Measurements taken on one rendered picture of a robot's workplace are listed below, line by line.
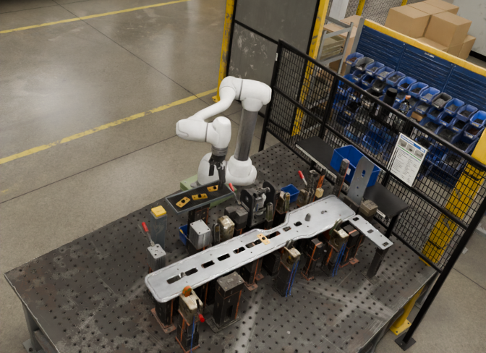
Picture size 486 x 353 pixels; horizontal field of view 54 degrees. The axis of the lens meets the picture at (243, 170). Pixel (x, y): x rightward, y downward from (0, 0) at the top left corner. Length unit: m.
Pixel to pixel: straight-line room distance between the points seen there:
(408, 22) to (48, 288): 5.43
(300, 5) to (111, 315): 3.29
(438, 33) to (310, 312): 4.98
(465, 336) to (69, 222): 3.24
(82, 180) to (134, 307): 2.12
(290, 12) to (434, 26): 2.74
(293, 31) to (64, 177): 2.59
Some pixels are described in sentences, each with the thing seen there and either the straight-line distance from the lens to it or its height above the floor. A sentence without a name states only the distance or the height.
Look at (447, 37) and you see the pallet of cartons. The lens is 7.03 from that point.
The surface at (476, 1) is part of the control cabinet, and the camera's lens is 9.17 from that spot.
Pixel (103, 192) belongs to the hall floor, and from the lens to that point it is 4.51.
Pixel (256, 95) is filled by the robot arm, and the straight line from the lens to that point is 2.97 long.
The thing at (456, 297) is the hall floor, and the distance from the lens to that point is 4.37.
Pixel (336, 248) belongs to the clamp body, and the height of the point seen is 0.94.
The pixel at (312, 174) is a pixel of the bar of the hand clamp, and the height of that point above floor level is 1.19.
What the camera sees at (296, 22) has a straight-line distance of 4.85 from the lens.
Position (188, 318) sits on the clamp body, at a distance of 2.38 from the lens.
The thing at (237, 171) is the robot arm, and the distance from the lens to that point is 3.21.
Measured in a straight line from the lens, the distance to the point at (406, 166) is 3.19.
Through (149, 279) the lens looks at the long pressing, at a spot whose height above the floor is 1.00.
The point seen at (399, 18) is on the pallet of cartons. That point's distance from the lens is 6.88.
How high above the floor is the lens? 2.93
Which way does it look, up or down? 37 degrees down
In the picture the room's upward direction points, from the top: 9 degrees clockwise
